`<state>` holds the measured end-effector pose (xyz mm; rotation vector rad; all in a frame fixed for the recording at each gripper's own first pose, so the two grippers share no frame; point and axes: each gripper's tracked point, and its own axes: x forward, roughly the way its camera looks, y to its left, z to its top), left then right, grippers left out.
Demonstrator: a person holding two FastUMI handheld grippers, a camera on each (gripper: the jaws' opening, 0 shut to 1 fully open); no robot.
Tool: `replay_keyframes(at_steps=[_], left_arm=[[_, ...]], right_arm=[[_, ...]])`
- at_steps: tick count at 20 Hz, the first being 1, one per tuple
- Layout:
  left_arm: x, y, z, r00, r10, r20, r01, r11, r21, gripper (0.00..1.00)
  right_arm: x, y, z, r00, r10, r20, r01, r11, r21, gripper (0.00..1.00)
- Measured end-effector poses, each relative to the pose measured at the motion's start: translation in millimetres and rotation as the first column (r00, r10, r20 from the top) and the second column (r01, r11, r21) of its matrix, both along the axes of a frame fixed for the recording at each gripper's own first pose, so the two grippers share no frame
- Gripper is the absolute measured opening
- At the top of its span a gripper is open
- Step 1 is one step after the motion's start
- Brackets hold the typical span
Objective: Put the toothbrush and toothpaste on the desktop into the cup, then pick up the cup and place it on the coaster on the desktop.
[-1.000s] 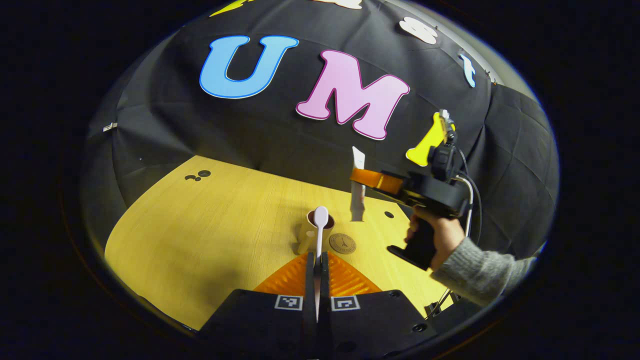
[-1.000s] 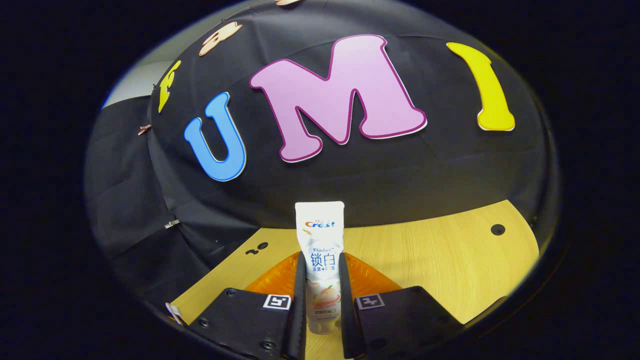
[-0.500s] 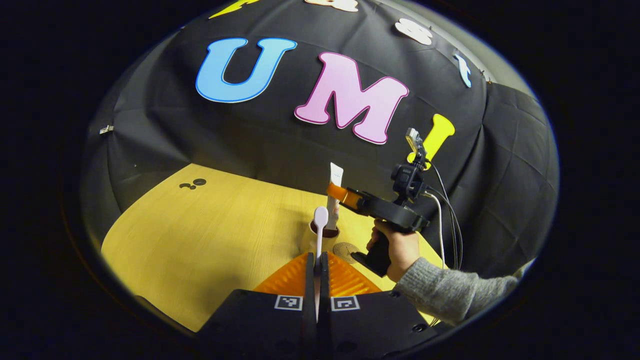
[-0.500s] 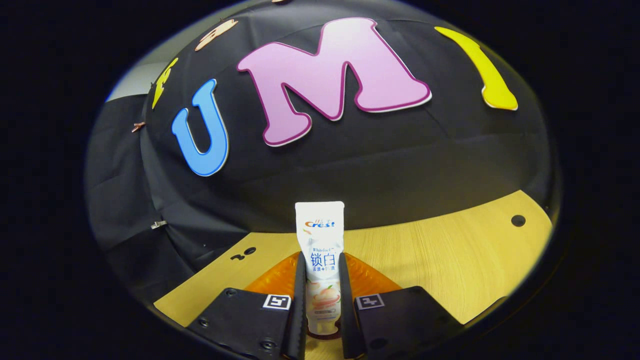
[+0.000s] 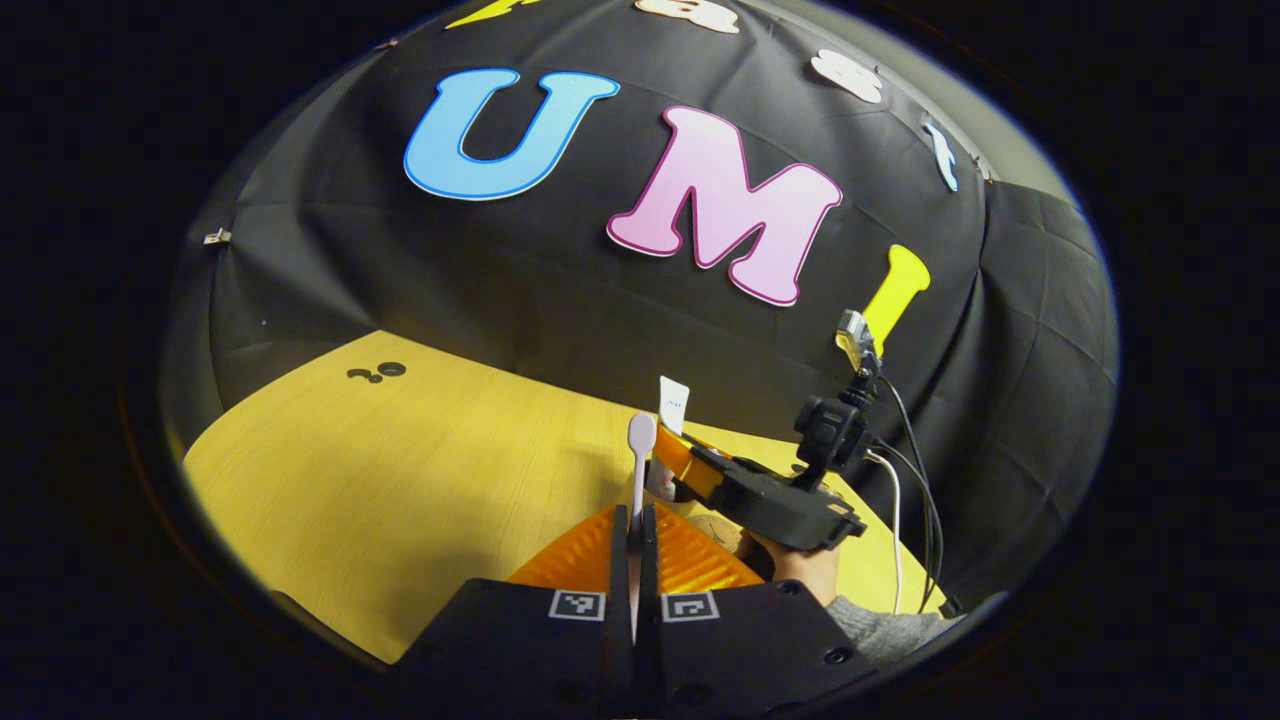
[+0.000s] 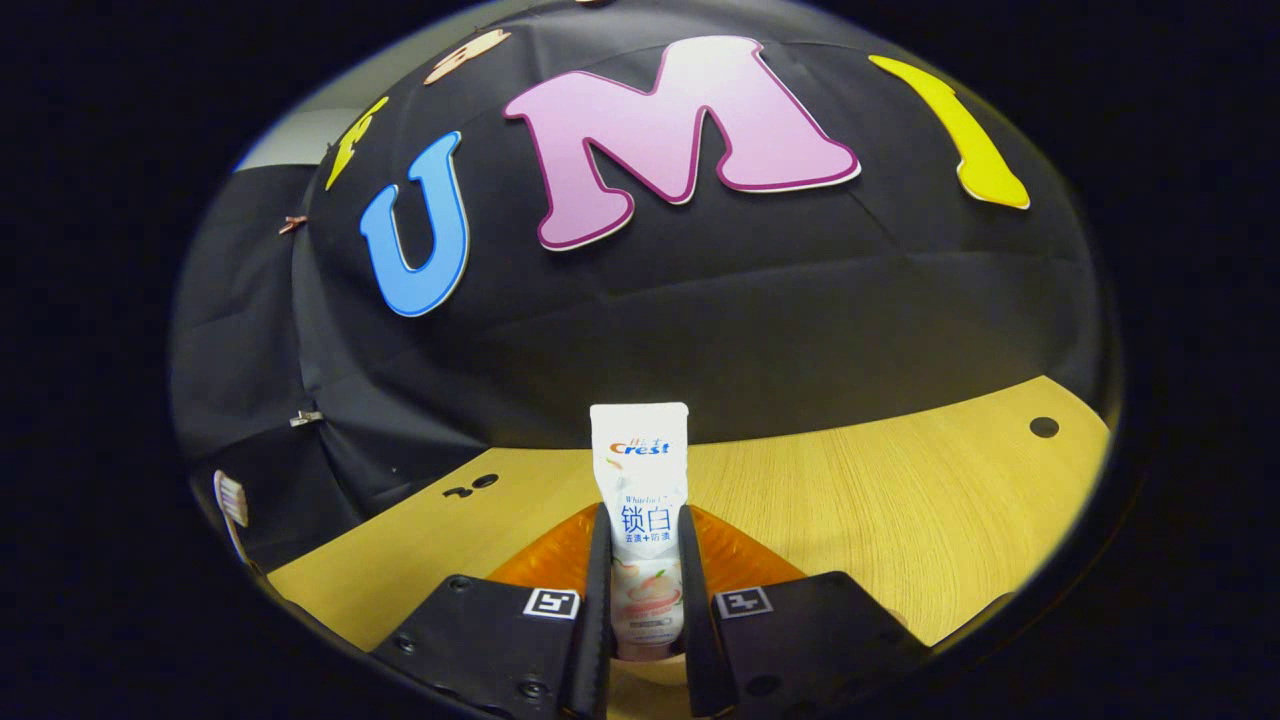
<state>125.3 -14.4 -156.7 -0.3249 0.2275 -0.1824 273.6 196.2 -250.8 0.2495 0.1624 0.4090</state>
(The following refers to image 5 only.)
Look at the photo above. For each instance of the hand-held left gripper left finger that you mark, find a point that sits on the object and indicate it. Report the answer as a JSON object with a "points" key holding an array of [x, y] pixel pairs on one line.
{"points": [[618, 620]]}

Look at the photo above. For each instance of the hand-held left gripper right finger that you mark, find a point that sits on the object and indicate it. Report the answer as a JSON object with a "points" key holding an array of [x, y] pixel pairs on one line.
{"points": [[648, 620]]}

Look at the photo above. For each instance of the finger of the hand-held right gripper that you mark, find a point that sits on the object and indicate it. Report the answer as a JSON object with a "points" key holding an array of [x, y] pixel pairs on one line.
{"points": [[685, 465]]}

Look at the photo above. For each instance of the white toothbrush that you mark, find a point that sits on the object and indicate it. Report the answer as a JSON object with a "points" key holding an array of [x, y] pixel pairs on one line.
{"points": [[640, 440]]}

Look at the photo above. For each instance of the white toothpaste tube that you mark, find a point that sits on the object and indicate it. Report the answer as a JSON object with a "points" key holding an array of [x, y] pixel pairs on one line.
{"points": [[674, 400]]}

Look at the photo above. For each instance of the round brown coaster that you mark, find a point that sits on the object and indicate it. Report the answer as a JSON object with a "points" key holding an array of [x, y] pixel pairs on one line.
{"points": [[715, 530]]}

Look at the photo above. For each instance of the wooden desktop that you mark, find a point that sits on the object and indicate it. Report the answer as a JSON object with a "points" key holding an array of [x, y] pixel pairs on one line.
{"points": [[400, 480]]}

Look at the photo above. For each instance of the black backdrop cloth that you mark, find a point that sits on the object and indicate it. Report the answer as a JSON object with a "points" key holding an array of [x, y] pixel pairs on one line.
{"points": [[400, 260]]}

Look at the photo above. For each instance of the silver cloth clip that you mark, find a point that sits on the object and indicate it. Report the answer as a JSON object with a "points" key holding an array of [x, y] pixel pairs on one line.
{"points": [[217, 237]]}

